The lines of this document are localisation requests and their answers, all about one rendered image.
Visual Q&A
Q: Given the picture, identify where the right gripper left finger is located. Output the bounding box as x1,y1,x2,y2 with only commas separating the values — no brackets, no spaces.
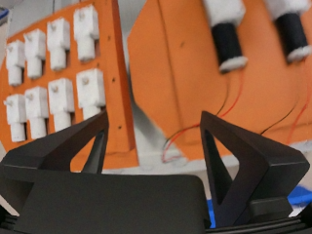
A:
0,110,110,174

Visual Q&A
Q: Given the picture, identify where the blue plastic tray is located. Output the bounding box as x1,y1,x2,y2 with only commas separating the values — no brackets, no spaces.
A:
208,187,312,228

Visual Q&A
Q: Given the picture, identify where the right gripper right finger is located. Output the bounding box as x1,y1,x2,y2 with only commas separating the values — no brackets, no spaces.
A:
199,110,310,227

